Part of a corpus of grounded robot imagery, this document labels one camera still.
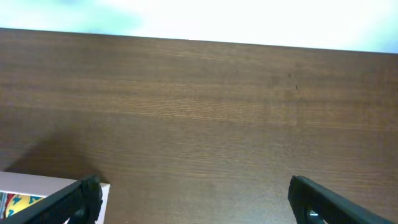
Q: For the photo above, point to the white cardboard box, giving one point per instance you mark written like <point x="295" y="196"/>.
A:
<point x="35" y="185"/>

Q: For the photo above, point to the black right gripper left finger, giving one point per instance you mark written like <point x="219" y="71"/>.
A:
<point x="77" y="203"/>

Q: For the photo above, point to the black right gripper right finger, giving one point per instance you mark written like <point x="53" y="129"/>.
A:
<point x="313" y="203"/>

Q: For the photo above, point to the yellow ball with dots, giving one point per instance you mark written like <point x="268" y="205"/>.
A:
<point x="19" y="202"/>

